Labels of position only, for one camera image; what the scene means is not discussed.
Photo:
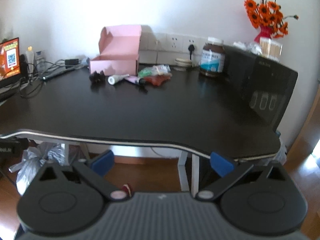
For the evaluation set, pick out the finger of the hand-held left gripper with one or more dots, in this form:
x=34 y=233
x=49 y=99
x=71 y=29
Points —
x=22 y=145

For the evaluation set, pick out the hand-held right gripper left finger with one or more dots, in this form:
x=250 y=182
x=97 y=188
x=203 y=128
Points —
x=102 y=163

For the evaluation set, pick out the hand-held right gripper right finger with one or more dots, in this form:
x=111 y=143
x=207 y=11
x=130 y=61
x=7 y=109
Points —
x=221 y=165

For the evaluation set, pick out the pink cardboard box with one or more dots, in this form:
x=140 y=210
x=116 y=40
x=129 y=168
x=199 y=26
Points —
x=113 y=63

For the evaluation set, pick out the clear printed packet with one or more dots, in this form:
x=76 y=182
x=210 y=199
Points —
x=155 y=70

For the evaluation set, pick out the grey plastic bag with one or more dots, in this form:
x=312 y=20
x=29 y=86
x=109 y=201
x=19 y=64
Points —
x=35 y=160

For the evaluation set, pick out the white desk leg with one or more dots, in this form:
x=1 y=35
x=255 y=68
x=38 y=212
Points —
x=186 y=172

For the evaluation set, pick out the white tube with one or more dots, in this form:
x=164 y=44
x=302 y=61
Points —
x=116 y=79

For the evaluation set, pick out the white squeeze bottle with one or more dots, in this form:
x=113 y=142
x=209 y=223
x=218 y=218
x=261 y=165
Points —
x=30 y=60

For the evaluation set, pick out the black hair claw clip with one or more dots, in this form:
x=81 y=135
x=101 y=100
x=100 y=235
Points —
x=97 y=78

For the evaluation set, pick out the pink tube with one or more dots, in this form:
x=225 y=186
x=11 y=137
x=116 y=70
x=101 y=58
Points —
x=133 y=80

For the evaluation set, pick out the black box appliance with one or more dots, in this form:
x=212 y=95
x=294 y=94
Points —
x=265 y=85

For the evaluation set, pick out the black power adapter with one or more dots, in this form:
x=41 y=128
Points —
x=72 y=61

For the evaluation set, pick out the red snack packet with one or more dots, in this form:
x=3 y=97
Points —
x=157 y=80

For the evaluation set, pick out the light blue charger plug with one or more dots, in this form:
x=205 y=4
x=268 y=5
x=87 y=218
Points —
x=85 y=62

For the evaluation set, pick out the brown supplement jar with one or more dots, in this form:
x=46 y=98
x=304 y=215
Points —
x=212 y=60

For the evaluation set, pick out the white plastic wrap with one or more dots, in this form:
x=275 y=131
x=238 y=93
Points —
x=246 y=47

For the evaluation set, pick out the orange flowers in red vase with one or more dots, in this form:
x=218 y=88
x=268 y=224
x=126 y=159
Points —
x=267 y=15

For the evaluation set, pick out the black wall plug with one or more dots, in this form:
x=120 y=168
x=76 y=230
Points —
x=191 y=48

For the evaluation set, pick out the white double wall socket panel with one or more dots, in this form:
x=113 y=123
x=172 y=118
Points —
x=200 y=43

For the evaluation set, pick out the white wall panel round port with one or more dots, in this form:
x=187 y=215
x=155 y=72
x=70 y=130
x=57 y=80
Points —
x=145 y=42

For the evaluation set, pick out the white wall panel network jack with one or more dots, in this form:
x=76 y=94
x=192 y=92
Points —
x=158 y=42

